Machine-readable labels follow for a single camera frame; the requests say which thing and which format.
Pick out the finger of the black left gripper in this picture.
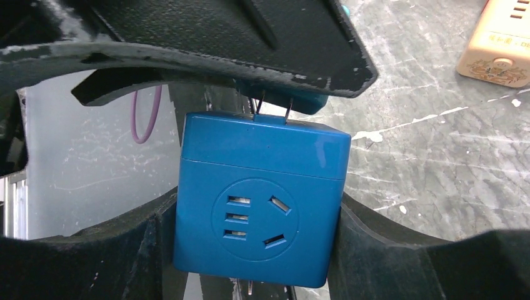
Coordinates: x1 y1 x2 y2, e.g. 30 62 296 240
78 1 378 106
1 41 232 99

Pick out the teal plug adapter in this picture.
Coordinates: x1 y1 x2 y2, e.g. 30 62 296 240
236 1 360 114

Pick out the beige cube socket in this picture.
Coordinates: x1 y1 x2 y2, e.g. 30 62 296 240
456 0 529 88

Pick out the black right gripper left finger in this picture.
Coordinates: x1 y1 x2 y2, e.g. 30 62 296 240
1 189 179 299

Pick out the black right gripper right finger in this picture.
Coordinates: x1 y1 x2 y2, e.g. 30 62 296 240
327 194 529 299

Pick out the blue cube socket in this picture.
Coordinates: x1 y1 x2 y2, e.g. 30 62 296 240
173 111 351 288

